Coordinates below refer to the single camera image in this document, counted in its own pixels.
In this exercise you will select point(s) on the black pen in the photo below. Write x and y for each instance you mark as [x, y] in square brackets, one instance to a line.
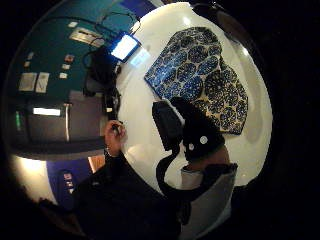
[115, 128]

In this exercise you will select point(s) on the black box device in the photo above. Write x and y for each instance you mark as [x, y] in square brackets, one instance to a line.
[166, 125]

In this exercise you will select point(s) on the blue patterned folded cloth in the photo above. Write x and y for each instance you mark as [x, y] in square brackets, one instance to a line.
[185, 65]

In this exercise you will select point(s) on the blue beige patterned cloth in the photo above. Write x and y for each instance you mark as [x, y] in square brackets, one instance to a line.
[226, 100]

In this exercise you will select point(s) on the glowing tablet screen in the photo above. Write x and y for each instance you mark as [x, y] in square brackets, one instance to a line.
[125, 46]

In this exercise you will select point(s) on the grey metal door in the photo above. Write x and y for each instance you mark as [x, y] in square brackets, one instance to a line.
[83, 116]

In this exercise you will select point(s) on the white paper sheet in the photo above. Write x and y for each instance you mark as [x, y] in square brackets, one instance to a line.
[27, 81]
[42, 82]

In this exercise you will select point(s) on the grey wall sign plate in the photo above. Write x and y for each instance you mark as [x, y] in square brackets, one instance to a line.
[86, 36]

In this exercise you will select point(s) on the group of small wall notes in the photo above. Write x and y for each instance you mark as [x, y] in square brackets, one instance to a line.
[65, 66]

